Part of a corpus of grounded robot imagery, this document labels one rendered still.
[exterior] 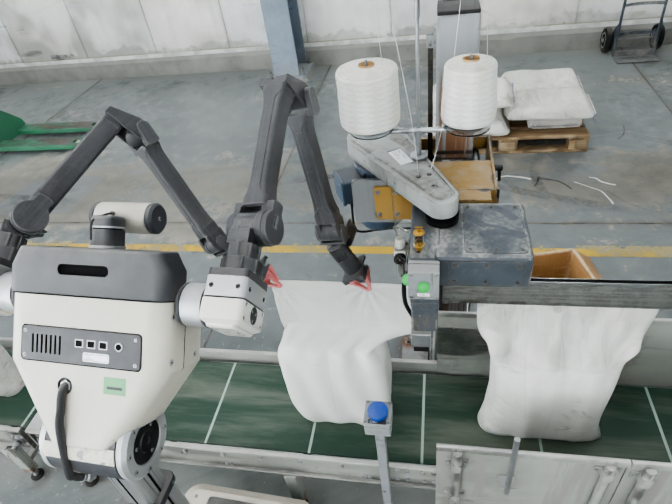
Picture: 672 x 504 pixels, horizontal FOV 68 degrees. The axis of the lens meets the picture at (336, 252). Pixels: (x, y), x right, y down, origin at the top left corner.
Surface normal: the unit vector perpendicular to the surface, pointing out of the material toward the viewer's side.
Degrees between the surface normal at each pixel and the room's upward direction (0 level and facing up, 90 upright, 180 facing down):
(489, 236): 0
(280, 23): 90
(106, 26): 90
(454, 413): 0
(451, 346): 90
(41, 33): 90
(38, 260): 50
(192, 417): 0
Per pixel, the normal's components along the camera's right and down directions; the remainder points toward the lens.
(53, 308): -0.23, 0.00
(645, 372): -0.15, 0.65
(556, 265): 0.07, 0.63
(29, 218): 0.63, -0.18
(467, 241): -0.11, -0.77
